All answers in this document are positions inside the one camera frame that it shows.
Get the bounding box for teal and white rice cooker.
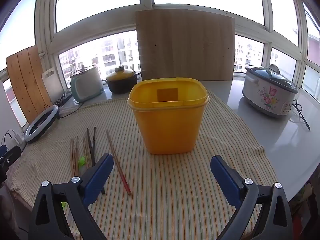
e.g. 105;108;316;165
69;64;104;103

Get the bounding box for white floral slow cooker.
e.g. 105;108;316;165
242;64;299;117

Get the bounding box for black chopstick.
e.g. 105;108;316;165
86;128;106;195

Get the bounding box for dark brown chopstick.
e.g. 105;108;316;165
91;126;97;153

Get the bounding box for green plastic spoon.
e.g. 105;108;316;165
61;156;87;212

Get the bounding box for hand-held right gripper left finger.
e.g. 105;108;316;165
28;153;114;240

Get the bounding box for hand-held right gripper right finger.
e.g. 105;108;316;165
210;155;293;240

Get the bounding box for black slow cooker cable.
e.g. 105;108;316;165
289;99;311;130

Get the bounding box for ring light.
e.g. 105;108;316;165
24;105;61;144

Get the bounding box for light wooden board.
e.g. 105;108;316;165
135;9;236;82

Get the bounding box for scissors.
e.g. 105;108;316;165
54;92;73;105

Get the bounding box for yellow plastic container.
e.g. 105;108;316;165
127;77;210;155

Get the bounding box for brown chopstick with red tip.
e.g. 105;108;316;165
106;129;132;195

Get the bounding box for black pot with yellow lid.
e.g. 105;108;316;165
102;66;142;95

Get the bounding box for striped cloth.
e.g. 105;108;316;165
10;90;279;240

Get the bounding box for brown wooden plank board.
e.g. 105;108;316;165
5;45;53;125

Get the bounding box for white cutting board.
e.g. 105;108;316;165
41;67;66;103

